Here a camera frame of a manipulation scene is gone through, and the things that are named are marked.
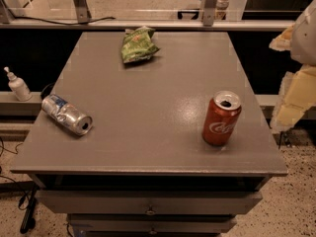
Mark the upper grey drawer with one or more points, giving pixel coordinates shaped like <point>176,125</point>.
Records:
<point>149,203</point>

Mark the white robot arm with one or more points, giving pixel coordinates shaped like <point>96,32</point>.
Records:
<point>303,43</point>

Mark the silver redbull can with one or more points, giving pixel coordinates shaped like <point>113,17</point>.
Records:
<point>67,115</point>

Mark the grey drawer cabinet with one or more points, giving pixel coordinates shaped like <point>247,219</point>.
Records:
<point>147,124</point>

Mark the lower grey drawer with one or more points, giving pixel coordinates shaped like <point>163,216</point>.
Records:
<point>150,224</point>

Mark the white pump bottle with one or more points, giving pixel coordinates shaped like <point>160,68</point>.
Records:
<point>18,86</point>

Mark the left metal bracket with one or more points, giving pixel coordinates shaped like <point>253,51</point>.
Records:
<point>82,11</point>

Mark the grey drawer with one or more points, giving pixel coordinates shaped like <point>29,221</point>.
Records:
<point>149,203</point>
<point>150,224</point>

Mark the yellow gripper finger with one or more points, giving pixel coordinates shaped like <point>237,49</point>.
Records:
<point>283,41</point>
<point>296,95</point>

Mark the green jalapeno chip bag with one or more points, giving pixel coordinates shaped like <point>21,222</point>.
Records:
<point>137,45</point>

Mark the red coca-cola can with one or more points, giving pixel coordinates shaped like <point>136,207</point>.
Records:
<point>222,114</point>

